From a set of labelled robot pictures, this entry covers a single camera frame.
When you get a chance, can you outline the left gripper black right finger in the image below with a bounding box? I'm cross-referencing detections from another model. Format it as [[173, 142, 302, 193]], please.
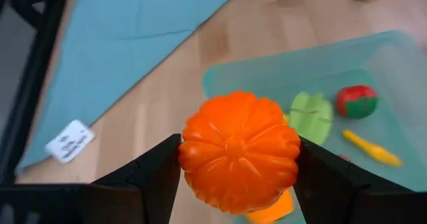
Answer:
[[293, 137, 427, 224]]

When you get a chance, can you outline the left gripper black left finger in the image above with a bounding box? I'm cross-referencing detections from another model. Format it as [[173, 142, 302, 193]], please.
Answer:
[[0, 133, 186, 224]]

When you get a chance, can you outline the red toy raspberry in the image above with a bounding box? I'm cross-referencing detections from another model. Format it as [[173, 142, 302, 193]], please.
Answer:
[[336, 153, 358, 163]]

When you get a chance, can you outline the thin yellow toy piece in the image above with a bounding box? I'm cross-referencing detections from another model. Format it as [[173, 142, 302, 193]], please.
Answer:
[[341, 128, 405, 169]]

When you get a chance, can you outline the smooth orange toy fruit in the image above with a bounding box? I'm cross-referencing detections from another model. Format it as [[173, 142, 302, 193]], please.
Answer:
[[245, 187, 296, 224]]

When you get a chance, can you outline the light green toy starfruit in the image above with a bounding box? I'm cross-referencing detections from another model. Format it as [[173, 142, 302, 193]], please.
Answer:
[[288, 91, 335, 147]]

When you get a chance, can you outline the red toy tomato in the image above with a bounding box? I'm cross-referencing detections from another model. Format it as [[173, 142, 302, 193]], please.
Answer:
[[334, 84, 380, 120]]

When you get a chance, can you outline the ribbed orange toy pumpkin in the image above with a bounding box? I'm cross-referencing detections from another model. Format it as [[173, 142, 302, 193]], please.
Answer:
[[177, 90, 302, 216]]

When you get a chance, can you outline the white paper label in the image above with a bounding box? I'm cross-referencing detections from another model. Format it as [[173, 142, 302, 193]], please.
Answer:
[[44, 119, 96, 165]]

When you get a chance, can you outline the teal translucent plastic container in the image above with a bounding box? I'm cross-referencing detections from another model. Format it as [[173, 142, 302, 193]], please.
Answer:
[[201, 29, 427, 224]]

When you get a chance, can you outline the blue cloth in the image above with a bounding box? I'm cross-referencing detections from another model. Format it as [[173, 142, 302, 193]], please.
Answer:
[[15, 0, 248, 172]]

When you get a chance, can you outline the black aluminium table frame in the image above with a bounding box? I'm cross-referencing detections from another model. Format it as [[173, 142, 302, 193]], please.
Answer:
[[0, 0, 73, 185]]

